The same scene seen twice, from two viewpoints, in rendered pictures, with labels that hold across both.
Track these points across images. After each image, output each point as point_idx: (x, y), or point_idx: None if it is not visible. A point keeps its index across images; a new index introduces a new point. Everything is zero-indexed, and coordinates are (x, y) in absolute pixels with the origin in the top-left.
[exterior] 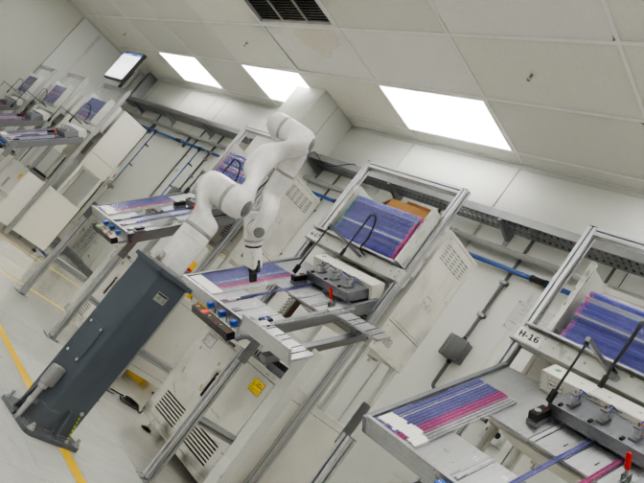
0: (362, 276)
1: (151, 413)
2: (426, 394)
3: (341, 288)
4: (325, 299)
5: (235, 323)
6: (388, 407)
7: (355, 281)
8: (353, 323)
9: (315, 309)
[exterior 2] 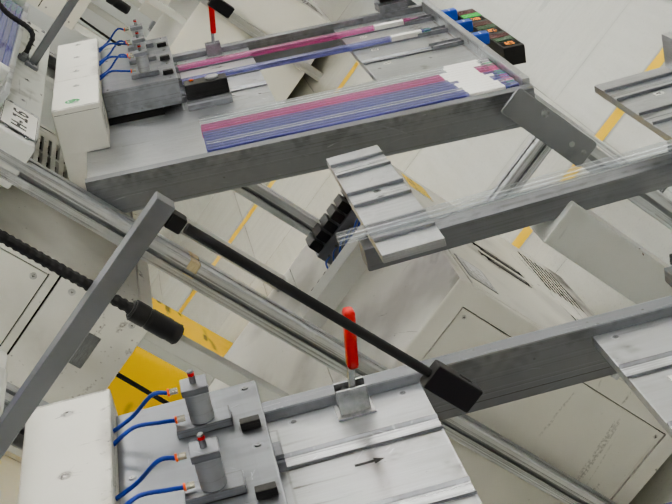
0: (65, 466)
1: None
2: (362, 119)
3: (253, 409)
4: (337, 473)
5: None
6: (469, 97)
7: (153, 421)
8: (400, 186)
9: (431, 405)
